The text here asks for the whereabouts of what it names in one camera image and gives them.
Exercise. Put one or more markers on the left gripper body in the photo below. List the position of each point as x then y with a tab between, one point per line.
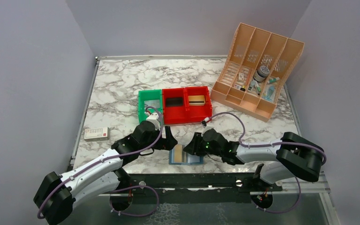
163	143

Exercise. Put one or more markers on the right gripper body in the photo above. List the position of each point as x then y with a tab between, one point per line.
205	149

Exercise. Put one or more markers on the blue leather card holder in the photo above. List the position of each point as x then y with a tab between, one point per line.
191	160

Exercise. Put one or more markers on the gold credit card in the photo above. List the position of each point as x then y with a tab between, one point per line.
178	154
196	100

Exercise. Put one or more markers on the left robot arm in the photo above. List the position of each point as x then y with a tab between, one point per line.
58	195

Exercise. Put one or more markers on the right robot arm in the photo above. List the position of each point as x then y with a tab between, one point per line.
289	156

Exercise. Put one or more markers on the silver card in bin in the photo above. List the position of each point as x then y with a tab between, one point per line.
154	103

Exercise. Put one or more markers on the black card in bin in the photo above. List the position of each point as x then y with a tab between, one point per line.
174	101

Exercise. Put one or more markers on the middle red plastic bin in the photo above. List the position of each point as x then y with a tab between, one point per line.
174	115

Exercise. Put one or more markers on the red plastic bin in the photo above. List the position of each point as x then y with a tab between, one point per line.
174	115
197	113

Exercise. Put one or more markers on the right red plastic bin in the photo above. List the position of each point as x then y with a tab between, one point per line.
197	113

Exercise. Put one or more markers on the small items in organizer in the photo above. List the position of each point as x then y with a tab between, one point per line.
242	83

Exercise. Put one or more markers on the small white red box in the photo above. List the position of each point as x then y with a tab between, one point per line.
96	134

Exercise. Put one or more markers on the light blue packet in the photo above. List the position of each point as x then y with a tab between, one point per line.
269	93

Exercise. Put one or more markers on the round grey jar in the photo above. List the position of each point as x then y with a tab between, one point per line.
261	74

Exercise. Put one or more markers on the green tipped tube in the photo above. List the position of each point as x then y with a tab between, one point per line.
273	80

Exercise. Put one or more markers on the peach desk organizer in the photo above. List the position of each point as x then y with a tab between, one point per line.
251	48

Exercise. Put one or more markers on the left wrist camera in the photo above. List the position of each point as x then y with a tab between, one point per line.
155	119

